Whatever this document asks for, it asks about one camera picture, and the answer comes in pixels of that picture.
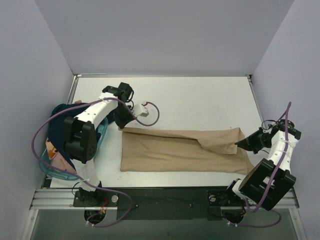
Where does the beige t shirt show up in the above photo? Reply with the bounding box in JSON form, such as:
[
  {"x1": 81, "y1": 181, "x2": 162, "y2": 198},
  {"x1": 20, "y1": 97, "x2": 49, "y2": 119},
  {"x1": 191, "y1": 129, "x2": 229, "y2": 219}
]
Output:
[{"x1": 120, "y1": 127, "x2": 254, "y2": 175}]

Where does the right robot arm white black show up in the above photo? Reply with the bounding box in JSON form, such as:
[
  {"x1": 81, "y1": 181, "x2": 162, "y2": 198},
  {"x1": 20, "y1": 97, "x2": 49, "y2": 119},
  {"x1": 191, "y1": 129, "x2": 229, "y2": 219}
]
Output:
[{"x1": 223, "y1": 119, "x2": 302, "y2": 211}]

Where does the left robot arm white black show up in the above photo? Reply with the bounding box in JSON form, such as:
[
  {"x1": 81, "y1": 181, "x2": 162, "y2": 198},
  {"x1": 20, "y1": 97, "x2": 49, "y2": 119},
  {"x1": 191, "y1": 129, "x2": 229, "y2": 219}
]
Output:
[{"x1": 62, "y1": 82, "x2": 134, "y2": 206}]

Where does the navy blue t shirt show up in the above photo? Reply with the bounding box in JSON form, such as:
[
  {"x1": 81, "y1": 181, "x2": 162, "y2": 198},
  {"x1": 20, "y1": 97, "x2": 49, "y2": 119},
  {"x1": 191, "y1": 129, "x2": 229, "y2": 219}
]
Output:
[{"x1": 47, "y1": 102, "x2": 78, "y2": 173}]

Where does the pink patterned t shirt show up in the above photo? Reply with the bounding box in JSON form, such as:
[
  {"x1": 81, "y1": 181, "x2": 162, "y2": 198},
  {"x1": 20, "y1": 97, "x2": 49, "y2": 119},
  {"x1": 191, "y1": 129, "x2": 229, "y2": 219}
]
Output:
[{"x1": 44, "y1": 99, "x2": 83, "y2": 173}]

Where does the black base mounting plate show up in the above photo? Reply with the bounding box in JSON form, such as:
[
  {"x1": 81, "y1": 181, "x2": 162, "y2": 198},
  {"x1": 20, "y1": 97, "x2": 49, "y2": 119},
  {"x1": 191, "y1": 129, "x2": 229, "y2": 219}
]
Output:
[{"x1": 73, "y1": 186, "x2": 246, "y2": 223}]

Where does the teal plastic basket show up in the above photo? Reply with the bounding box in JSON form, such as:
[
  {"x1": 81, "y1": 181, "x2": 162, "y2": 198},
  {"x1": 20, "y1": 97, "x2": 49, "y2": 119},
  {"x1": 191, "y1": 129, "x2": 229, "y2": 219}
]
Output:
[{"x1": 39, "y1": 117, "x2": 109, "y2": 181}]

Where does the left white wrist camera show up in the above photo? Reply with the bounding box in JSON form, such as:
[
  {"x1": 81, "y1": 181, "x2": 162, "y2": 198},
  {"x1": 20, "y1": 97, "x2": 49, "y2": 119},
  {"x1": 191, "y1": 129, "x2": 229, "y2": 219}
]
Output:
[{"x1": 132, "y1": 102, "x2": 149, "y2": 118}]

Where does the aluminium frame rail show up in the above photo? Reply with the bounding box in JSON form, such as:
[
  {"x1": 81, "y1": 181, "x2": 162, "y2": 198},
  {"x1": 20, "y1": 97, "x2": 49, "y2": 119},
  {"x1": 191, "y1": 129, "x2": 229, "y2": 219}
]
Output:
[{"x1": 29, "y1": 186, "x2": 300, "y2": 211}]

